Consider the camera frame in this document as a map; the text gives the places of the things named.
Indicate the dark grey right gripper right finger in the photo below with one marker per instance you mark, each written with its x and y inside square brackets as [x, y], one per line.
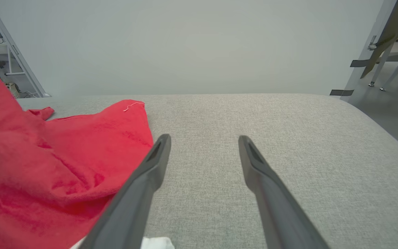
[275, 204]

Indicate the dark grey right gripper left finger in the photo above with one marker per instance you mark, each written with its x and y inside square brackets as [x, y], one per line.
[136, 197]

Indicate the red and white jersey garment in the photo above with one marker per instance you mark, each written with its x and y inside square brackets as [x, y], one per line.
[47, 166]

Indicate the grey chair legs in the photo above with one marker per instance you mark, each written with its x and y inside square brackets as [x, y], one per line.
[397, 65]

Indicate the brown cardboard sheet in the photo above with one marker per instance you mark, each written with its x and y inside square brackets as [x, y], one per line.
[390, 31]

